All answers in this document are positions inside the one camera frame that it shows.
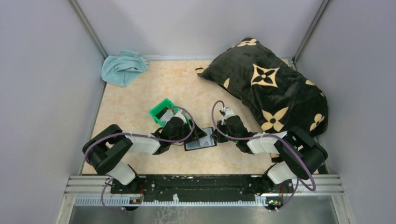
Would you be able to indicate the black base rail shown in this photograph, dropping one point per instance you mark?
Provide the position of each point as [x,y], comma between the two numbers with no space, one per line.
[198,188]

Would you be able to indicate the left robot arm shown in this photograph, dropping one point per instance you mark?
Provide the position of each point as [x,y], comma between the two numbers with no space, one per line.
[106,150]

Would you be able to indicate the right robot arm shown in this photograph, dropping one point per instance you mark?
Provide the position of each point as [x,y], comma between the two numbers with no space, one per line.
[300,154]

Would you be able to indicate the black floral pillow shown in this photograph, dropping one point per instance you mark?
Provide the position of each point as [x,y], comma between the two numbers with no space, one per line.
[278,96]

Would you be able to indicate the white gold VIP card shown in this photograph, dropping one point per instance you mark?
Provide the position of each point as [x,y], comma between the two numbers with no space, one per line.
[205,142]

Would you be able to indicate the black card holder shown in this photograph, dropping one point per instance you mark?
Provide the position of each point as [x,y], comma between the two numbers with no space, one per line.
[192,143]

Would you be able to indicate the grey VIP card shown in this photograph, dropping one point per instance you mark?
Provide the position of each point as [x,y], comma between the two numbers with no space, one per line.
[165,115]

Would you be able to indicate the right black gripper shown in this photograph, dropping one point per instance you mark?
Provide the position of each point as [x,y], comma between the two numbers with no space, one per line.
[221,129]

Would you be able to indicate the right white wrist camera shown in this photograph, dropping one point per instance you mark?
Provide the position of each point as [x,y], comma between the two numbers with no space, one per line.
[226,113]

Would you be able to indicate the green plastic bin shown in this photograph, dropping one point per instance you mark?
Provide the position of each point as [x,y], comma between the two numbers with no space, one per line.
[166,103]

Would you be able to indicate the light blue cloth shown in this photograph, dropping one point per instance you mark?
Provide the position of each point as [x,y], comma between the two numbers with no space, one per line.
[123,69]

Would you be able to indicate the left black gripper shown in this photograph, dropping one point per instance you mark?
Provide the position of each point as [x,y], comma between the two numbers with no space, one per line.
[192,132]

